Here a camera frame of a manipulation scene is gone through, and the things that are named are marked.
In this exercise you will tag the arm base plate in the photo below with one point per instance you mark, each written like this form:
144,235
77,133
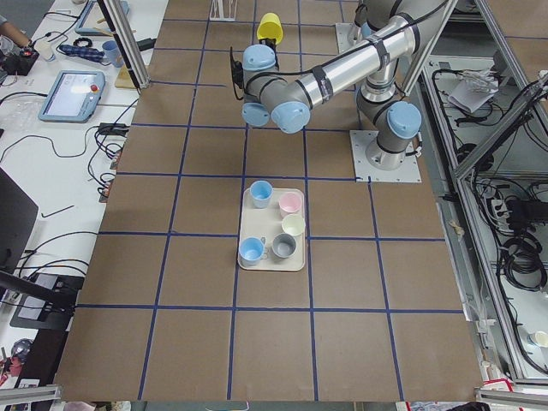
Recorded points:
348,35
372,164

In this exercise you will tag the light blue cup far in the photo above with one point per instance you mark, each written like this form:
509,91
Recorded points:
261,192

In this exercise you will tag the white wire cup rack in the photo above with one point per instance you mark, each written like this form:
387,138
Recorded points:
223,10

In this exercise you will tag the black monitor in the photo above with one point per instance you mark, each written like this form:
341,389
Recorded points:
47,300

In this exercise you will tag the blue cup on desk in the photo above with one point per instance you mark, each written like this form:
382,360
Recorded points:
112,53

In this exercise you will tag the light blue cup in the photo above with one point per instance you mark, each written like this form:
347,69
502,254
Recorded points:
251,251
261,192

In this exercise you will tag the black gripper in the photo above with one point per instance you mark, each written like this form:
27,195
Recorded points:
269,43

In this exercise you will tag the beige plastic tray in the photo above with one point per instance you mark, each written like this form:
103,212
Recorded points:
266,224

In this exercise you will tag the wooden mug tree stand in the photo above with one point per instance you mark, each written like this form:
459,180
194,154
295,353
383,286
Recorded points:
126,77

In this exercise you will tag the light blue cup near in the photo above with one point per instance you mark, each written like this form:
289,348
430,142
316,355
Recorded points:
251,251

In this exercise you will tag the blue teach pendant near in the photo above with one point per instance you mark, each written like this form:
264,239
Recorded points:
73,97

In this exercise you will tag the grey plastic cup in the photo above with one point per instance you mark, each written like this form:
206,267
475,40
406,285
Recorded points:
284,246

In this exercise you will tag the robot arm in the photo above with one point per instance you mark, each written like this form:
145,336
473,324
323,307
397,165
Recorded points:
391,42

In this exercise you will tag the pink plastic cup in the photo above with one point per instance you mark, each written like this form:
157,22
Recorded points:
290,203

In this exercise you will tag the blue teach pendant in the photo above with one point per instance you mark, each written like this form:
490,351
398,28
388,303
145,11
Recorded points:
92,21
73,97

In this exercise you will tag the crumpled white paper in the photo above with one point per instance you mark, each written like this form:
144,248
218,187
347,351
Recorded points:
475,88

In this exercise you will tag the black power adapter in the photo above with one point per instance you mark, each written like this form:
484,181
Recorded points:
146,44

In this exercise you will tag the aluminium frame post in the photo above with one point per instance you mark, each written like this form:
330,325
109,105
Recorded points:
112,10

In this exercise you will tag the blue teach pendant far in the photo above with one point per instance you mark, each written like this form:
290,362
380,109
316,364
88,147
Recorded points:
92,21

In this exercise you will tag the white paper cup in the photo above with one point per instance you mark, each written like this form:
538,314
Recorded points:
45,50

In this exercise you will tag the blue plaid cloth pouch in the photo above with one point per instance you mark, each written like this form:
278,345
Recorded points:
87,53

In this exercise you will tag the yellow plastic cup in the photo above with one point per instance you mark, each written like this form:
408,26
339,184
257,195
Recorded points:
270,27

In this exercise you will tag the cream white plastic cup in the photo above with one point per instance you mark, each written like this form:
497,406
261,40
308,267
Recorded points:
294,224

